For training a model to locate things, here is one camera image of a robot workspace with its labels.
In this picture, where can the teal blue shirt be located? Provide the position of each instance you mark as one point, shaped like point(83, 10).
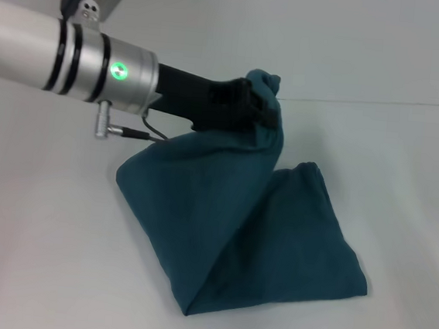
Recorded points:
point(237, 220)

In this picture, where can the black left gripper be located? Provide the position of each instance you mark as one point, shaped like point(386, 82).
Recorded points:
point(195, 96)

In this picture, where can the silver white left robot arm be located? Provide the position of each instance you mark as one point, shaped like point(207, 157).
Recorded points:
point(66, 64)

